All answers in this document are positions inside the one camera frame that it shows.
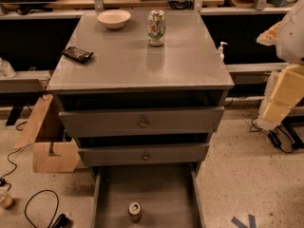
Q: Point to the orange soda can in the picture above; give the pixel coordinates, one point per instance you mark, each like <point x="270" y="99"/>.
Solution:
<point x="135" y="211"/>

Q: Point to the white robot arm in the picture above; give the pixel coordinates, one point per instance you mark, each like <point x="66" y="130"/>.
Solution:
<point x="284" y="89"/>

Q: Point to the grey drawer cabinet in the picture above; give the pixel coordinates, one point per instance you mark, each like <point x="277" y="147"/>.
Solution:
<point x="125" y="72"/>

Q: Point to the grey top drawer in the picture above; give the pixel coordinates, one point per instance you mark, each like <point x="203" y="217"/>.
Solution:
<point x="132" y="122"/>

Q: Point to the grey drawer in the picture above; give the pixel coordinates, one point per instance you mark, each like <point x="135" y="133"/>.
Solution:
<point x="143" y="154"/>
<point x="132" y="122"/>
<point x="168" y="194"/>

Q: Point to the grey middle drawer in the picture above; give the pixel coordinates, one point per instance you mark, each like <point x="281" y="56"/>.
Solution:
<point x="143" y="154"/>

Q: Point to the white green soda can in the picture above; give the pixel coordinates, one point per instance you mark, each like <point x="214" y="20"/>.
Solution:
<point x="156" y="27"/>

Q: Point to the grey bottom drawer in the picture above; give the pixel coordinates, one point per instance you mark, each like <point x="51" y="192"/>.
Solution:
<point x="168" y="194"/>

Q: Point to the white pump bottle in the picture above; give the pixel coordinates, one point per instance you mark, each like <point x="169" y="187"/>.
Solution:
<point x="221" y="50"/>

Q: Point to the white bowl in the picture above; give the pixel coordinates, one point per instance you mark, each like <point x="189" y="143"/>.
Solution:
<point x="114" y="18"/>

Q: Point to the black chocolate bar packet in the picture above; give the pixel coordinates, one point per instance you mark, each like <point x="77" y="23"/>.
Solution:
<point x="77" y="54"/>

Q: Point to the wooden block stand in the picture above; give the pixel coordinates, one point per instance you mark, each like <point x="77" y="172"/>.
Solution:
<point x="44" y="131"/>

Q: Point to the clear plastic bag left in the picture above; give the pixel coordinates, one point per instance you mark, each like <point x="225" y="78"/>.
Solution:
<point x="6" y="70"/>

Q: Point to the clear plastic cup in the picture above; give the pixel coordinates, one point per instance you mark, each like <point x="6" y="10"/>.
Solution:
<point x="6" y="200"/>

